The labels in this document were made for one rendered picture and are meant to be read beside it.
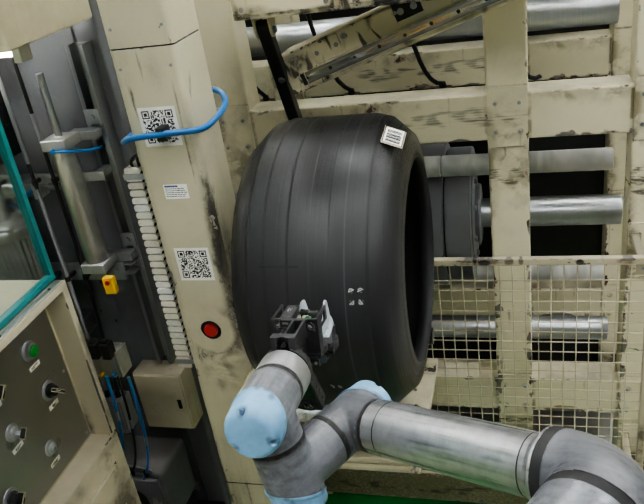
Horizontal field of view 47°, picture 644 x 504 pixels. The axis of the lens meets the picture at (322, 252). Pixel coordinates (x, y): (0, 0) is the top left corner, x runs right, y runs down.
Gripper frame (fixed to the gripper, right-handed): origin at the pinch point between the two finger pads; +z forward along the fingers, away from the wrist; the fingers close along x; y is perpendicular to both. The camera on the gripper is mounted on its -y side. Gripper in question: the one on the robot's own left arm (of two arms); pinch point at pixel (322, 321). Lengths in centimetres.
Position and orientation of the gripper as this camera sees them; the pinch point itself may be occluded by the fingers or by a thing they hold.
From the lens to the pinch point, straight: 123.1
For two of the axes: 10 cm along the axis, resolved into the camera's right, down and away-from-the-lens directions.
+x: -9.6, 0.2, 2.7
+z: 2.5, -3.6, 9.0
